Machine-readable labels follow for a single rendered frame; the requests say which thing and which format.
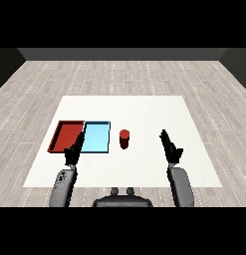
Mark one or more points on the light blue shallow open box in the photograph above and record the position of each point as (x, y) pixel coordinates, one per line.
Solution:
(95, 136)

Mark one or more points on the small red can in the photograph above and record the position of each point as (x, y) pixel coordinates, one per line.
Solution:
(124, 138)

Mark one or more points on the dark grey robot body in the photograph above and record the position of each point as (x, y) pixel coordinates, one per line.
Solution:
(122, 199)

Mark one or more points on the red shallow open box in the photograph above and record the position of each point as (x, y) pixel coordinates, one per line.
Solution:
(65, 136)

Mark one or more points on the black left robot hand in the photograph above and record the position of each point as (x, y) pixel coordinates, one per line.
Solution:
(73, 152)

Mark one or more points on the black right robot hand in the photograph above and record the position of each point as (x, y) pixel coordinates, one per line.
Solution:
(171, 150)

